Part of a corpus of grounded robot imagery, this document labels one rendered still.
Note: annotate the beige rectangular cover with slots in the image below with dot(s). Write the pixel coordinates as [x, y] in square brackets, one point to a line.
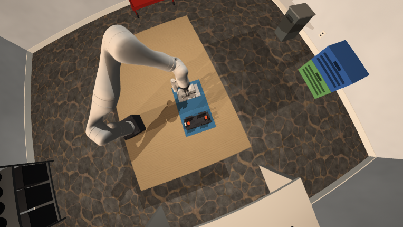
[191, 90]

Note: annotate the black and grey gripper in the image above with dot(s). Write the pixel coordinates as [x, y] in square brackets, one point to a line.
[186, 91]

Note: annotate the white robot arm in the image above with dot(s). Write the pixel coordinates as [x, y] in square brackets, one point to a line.
[119, 45]

